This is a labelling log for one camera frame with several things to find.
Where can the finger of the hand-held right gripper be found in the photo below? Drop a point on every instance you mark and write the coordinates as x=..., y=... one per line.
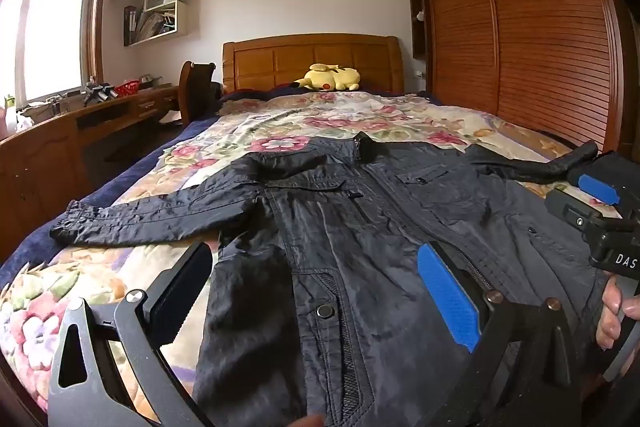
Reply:
x=570, y=209
x=597, y=189

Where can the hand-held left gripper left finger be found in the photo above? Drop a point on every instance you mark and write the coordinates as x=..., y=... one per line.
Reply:
x=176, y=294

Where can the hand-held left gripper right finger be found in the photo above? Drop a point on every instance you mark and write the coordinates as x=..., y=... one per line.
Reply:
x=450, y=302

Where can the black jacket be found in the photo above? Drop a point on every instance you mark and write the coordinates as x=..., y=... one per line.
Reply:
x=350, y=232

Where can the person's right hand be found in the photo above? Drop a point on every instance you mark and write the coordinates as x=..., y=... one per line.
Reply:
x=612, y=312

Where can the wooden louvred wardrobe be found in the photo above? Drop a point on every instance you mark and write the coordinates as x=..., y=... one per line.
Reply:
x=525, y=32

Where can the wooden desk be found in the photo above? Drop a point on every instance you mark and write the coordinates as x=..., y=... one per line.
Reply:
x=45, y=152

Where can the wooden chair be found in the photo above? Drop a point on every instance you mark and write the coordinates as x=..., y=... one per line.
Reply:
x=195, y=92

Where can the red basket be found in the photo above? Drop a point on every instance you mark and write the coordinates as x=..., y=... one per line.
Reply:
x=128, y=88

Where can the floral blanket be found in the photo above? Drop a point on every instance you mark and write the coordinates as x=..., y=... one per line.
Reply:
x=300, y=122

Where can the black desk gadget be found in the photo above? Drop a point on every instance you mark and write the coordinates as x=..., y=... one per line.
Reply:
x=100, y=93

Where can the yellow plush toy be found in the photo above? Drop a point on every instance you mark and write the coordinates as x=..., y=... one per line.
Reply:
x=330, y=78

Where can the wooden bed headboard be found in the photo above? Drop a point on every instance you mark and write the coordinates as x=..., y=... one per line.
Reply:
x=310, y=57

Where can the window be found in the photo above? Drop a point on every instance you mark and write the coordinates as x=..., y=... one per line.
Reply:
x=55, y=22

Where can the cream wall shelf with books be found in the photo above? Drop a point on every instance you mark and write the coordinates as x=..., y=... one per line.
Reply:
x=155, y=24

